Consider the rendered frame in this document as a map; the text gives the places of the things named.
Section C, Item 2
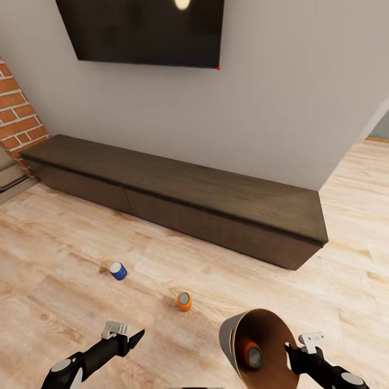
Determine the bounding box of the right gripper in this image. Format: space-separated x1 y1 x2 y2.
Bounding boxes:
285 345 326 383

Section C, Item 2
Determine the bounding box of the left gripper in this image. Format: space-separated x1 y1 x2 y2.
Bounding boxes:
93 329 145 368

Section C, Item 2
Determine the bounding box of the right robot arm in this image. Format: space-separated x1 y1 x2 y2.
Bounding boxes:
285 331 367 389

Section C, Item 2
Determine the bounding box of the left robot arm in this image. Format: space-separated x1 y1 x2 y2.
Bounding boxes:
40 320 145 389

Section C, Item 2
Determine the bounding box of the can of soda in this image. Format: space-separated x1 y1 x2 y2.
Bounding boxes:
234 334 263 367
110 262 128 280
177 292 191 312

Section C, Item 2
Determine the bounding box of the trash can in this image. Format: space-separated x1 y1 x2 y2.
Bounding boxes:
219 308 301 389

